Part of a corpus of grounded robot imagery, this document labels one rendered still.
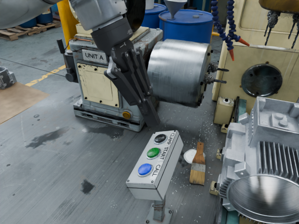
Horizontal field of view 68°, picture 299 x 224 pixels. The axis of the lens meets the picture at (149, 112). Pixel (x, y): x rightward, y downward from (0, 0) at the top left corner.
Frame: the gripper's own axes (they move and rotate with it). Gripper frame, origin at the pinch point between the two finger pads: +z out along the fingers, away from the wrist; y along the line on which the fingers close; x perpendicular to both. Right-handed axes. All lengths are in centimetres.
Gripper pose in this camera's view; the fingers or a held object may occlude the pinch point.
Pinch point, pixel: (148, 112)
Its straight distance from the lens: 50.2
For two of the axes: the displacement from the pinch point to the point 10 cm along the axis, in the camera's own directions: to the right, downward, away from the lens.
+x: -8.5, 1.3, 5.1
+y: 3.6, -5.5, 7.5
